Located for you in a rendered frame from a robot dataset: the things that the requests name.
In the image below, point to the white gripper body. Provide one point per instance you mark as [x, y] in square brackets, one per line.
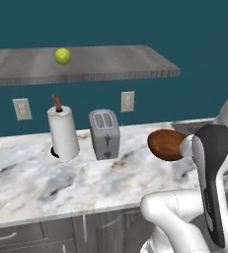
[186, 146]

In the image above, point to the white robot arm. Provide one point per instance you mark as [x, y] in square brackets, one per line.
[178, 210]

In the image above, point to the brown wooden bowl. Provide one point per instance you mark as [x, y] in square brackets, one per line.
[165, 145]

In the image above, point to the silver toaster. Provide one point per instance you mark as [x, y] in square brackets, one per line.
[105, 138]

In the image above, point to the white paper towel roll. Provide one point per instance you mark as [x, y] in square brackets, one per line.
[63, 135]

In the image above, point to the paper towel holder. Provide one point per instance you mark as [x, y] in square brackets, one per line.
[56, 102]

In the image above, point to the green round fruit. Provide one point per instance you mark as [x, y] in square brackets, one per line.
[62, 56]

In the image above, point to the grey drawer front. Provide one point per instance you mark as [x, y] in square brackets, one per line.
[23, 232]

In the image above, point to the white wall outlet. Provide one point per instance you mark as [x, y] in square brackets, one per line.
[128, 101]
[22, 109]

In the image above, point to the grey wooden wall shelf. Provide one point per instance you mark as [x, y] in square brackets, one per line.
[86, 67]

